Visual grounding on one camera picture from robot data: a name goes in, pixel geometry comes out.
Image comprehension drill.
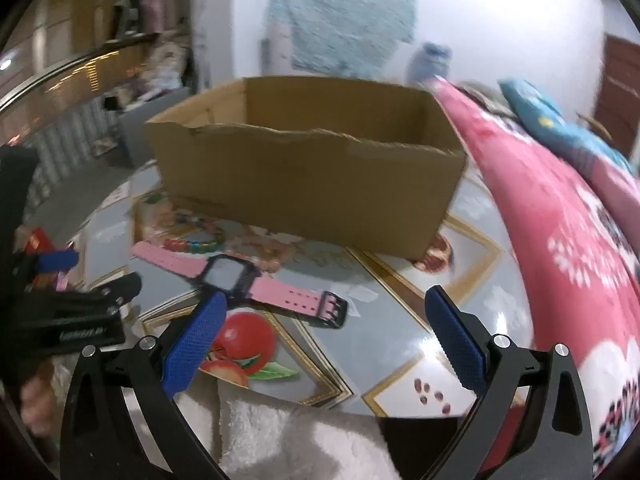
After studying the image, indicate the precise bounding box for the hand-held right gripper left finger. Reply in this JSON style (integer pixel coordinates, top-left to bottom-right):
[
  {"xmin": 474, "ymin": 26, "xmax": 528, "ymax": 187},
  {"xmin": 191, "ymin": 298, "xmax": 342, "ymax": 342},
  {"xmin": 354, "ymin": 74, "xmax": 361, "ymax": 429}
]
[{"xmin": 60, "ymin": 291, "xmax": 231, "ymax": 480}]

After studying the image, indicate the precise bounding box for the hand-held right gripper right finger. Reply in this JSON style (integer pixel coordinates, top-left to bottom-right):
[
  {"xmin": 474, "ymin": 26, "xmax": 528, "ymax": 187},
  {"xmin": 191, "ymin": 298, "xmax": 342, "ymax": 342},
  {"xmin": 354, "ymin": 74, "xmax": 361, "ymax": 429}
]
[{"xmin": 425, "ymin": 285, "xmax": 598, "ymax": 480}]

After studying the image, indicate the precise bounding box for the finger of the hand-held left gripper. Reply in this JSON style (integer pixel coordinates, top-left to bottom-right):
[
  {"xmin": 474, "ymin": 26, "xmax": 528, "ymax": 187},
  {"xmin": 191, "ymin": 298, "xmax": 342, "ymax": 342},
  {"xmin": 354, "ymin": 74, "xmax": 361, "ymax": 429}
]
[
  {"xmin": 10, "ymin": 249, "xmax": 81, "ymax": 281},
  {"xmin": 25, "ymin": 272, "xmax": 143, "ymax": 320}
]

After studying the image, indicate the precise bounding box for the pink strap smartwatch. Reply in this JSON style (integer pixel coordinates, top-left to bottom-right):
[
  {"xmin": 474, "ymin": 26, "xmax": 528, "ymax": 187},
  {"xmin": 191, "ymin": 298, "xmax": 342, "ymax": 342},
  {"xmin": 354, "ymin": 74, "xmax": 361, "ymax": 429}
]
[{"xmin": 131, "ymin": 241, "xmax": 349, "ymax": 330}]

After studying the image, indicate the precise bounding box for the colourful bead bracelet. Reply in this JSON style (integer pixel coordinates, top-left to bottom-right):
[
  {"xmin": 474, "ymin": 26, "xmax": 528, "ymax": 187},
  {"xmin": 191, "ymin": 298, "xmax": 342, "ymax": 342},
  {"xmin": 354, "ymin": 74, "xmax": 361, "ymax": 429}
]
[{"xmin": 160, "ymin": 212, "xmax": 226, "ymax": 255}]

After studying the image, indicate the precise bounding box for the cardboard box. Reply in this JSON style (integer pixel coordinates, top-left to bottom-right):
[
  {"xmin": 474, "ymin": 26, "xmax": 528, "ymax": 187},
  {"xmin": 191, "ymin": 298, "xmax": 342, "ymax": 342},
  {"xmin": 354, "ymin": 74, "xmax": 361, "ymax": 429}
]
[{"xmin": 144, "ymin": 76, "xmax": 468, "ymax": 262}]

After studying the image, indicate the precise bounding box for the person's left hand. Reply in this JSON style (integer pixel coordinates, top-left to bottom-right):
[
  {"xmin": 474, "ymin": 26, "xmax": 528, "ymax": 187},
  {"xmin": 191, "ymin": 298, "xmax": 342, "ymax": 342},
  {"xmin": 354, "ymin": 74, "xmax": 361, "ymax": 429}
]
[{"xmin": 20, "ymin": 360, "xmax": 76, "ymax": 436}]

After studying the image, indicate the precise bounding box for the red packet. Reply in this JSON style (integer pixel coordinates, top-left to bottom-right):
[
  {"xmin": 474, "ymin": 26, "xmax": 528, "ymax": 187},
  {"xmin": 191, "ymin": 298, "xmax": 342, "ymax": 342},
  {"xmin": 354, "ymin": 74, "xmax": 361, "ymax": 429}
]
[{"xmin": 25, "ymin": 227, "xmax": 56, "ymax": 256}]

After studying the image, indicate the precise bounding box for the white fuzzy cloth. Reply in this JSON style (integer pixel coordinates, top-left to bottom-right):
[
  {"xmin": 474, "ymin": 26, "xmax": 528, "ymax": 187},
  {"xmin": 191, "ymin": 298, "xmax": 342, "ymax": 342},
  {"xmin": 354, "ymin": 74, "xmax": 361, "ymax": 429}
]
[{"xmin": 190, "ymin": 385, "xmax": 401, "ymax": 480}]

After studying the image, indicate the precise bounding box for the grey cabinet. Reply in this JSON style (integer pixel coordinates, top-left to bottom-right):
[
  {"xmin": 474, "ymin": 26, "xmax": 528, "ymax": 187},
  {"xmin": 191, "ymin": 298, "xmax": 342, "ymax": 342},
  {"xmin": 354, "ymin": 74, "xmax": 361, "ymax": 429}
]
[{"xmin": 117, "ymin": 87, "xmax": 196, "ymax": 166}]

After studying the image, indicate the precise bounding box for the metal stair handrail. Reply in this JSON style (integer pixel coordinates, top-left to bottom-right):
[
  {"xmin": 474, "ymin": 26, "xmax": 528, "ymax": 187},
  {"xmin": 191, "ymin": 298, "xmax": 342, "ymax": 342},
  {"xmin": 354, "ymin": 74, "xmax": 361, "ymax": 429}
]
[{"xmin": 0, "ymin": 32, "xmax": 161, "ymax": 116}]

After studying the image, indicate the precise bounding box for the pink floral blanket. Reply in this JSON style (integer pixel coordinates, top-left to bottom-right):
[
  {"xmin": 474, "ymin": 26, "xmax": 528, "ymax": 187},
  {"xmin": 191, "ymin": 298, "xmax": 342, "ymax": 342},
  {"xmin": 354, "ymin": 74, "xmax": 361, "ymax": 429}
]
[{"xmin": 435, "ymin": 75, "xmax": 640, "ymax": 480}]

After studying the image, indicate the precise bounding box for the pile of clothes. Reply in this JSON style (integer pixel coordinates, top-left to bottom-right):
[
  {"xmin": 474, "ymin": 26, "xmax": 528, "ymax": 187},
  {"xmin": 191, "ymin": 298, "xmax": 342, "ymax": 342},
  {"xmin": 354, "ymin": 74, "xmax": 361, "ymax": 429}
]
[{"xmin": 142, "ymin": 35, "xmax": 196, "ymax": 96}]

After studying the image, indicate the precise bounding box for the blue printed pillow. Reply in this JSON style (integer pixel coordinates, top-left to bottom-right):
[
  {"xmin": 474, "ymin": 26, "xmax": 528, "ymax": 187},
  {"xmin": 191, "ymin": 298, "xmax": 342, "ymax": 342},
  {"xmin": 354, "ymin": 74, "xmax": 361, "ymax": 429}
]
[{"xmin": 500, "ymin": 78, "xmax": 636, "ymax": 171}]

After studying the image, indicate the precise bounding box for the grey floral pillow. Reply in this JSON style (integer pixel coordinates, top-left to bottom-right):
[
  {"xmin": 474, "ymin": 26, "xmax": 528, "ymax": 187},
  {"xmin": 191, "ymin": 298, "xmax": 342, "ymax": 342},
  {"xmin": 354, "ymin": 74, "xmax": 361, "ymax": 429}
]
[{"xmin": 460, "ymin": 80, "xmax": 521, "ymax": 116}]

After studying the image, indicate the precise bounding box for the blue water dispenser bottle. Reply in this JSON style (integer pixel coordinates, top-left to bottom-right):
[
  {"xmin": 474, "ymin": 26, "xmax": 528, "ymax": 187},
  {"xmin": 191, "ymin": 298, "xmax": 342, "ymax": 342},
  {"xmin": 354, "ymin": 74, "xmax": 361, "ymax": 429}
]
[{"xmin": 407, "ymin": 42, "xmax": 453, "ymax": 86}]

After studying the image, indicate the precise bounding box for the brown wooden door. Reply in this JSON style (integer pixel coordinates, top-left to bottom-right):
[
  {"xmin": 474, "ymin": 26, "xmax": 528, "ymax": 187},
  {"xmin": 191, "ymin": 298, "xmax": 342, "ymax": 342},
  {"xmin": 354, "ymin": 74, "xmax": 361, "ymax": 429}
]
[{"xmin": 592, "ymin": 34, "xmax": 640, "ymax": 158}]

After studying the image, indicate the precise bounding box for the teal wall cloth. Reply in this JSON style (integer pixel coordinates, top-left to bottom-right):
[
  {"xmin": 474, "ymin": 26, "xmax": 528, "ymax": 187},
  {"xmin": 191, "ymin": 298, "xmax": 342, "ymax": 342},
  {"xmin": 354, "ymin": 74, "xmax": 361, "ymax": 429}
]
[{"xmin": 265, "ymin": 0, "xmax": 418, "ymax": 73}]

